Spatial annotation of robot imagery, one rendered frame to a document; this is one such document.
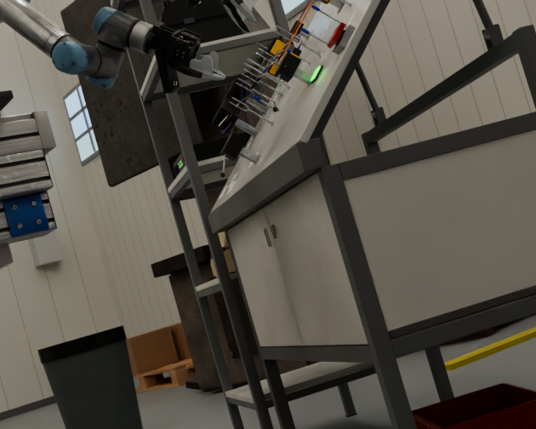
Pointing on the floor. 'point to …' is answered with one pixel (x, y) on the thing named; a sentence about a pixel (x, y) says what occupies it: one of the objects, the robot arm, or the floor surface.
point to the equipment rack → (227, 54)
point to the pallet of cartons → (160, 357)
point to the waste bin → (94, 381)
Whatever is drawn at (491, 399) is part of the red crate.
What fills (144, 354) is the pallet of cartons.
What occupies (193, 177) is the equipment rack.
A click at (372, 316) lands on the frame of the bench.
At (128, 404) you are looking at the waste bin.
